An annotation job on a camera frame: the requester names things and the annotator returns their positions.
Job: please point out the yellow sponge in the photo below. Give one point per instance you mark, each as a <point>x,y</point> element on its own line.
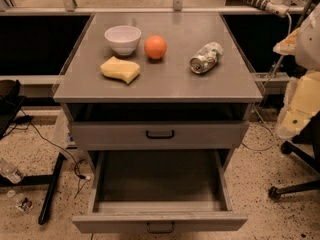
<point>120,69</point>

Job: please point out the small litter wrapper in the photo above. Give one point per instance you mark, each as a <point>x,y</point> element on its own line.
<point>23,204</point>

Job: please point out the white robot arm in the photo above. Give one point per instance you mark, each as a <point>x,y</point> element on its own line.
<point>302,96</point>

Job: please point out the white power strip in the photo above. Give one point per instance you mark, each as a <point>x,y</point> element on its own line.
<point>275,7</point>

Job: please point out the grey top drawer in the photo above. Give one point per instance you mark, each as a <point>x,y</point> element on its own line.
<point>158,135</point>

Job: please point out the clear plastic bottle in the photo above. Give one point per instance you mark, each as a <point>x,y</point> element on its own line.
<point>11,172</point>

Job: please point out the grey drawer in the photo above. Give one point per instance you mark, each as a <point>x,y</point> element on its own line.
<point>158,135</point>
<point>159,192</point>

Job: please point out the orange fruit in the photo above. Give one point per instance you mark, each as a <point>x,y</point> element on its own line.
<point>155,47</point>

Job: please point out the crushed silver soda can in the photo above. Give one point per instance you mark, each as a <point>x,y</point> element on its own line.
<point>206,58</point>

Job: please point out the white ceramic bowl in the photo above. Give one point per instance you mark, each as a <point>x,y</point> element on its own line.
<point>123,39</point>

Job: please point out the grey drawer cabinet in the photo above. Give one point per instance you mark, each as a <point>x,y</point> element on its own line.
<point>166,90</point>

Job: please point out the black office chair base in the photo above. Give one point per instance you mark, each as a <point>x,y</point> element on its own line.
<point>301,179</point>

